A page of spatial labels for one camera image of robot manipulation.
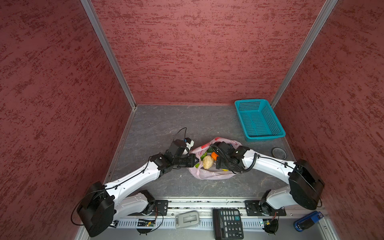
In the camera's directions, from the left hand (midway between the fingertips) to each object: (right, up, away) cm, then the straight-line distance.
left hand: (198, 163), depth 78 cm
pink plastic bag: (+7, -6, +1) cm, 9 cm away
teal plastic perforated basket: (+47, +22, +33) cm, 61 cm away
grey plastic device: (-6, -24, -8) cm, 26 cm away
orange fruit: (+9, +2, +8) cm, 13 cm away
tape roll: (+53, +2, +17) cm, 56 cm away
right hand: (+15, -5, +6) cm, 17 cm away
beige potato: (+6, -1, +7) cm, 9 cm away
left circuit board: (-27, -28, -5) cm, 40 cm away
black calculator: (+14, -26, -10) cm, 31 cm away
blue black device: (+52, -24, -9) cm, 58 cm away
